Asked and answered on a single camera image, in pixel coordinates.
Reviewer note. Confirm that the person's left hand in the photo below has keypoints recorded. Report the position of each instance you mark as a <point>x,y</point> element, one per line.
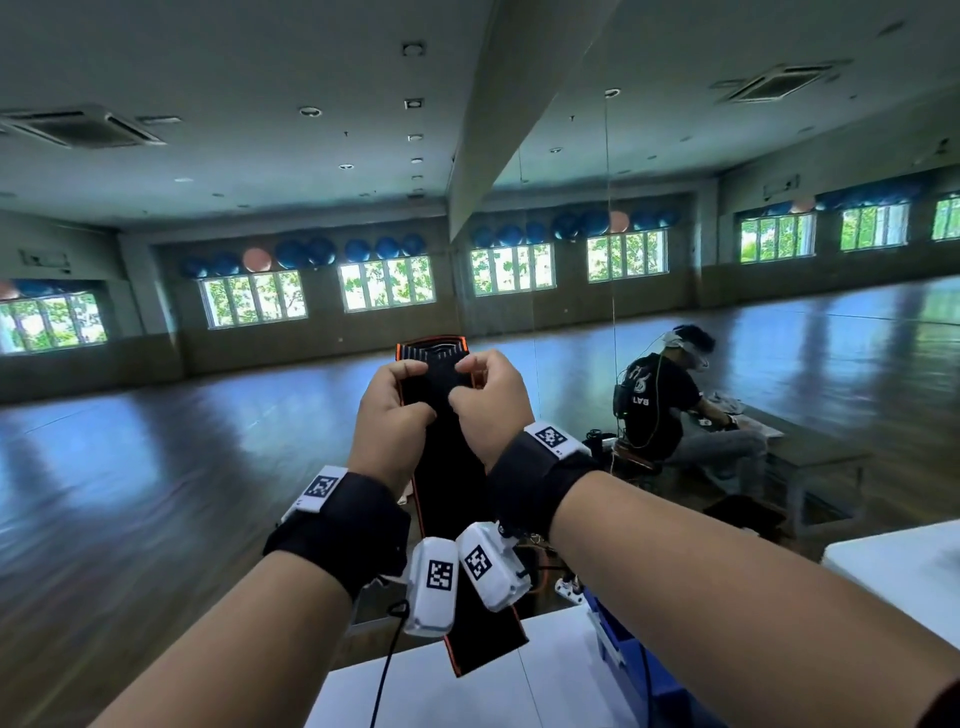
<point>390,435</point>

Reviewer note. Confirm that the person's right hand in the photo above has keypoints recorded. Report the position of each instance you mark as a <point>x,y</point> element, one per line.
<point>495,412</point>

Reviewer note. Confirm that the blue plastic bin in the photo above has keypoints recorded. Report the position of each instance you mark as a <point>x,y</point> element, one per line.
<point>660,690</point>

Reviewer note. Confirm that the person's right forearm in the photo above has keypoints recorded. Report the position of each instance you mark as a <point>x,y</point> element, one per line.
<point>750,615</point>

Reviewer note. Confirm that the person's left forearm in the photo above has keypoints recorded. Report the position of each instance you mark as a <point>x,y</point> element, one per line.
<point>240,652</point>

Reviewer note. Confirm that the black wristband with white markers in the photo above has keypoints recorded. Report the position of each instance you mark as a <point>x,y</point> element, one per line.
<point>345,532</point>
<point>536,480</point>

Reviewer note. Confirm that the barred window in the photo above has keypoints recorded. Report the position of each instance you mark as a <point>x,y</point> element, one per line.
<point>52,322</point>
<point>251,300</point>
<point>386,283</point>

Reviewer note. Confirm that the low wooden table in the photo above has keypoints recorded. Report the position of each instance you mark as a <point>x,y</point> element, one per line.
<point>375,611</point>

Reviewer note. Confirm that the white head-mounted headset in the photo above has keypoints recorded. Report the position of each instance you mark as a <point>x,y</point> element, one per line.
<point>675,343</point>

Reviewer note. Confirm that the white extension socket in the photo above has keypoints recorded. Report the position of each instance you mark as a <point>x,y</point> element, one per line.
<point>570,590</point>

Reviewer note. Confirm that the row of exercise balls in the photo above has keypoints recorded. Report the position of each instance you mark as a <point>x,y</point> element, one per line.
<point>292,253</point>

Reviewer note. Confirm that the group of ceiling downlights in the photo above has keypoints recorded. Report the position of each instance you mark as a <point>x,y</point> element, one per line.
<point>310,112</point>

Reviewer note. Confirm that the ceiling air conditioner unit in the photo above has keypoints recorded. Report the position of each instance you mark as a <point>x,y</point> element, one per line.
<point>75,127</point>

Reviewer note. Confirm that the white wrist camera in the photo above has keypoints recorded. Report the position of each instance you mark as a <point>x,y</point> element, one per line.
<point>433,592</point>
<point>491,570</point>

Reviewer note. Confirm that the large wall mirror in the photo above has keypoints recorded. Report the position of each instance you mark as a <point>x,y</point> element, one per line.
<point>787,315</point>

